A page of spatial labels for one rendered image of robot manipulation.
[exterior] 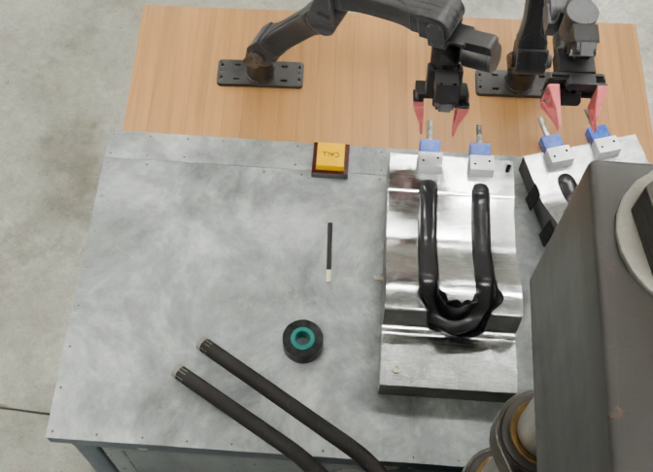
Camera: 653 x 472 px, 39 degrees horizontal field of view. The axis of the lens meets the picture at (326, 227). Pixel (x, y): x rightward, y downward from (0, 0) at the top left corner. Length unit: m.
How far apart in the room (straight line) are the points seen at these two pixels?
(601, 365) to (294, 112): 1.60
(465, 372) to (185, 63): 0.98
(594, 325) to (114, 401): 1.35
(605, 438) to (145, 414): 1.34
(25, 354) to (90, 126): 0.79
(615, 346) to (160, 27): 1.83
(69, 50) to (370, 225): 1.67
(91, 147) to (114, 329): 1.28
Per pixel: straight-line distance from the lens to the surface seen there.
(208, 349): 1.83
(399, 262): 1.82
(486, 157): 1.95
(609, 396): 0.59
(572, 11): 1.71
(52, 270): 2.91
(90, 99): 3.21
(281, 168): 2.04
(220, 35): 2.27
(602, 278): 0.62
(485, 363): 1.82
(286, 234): 1.96
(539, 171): 2.04
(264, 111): 2.13
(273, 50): 2.03
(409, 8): 1.73
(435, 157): 1.94
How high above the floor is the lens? 2.54
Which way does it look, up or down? 62 degrees down
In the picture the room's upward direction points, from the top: 2 degrees clockwise
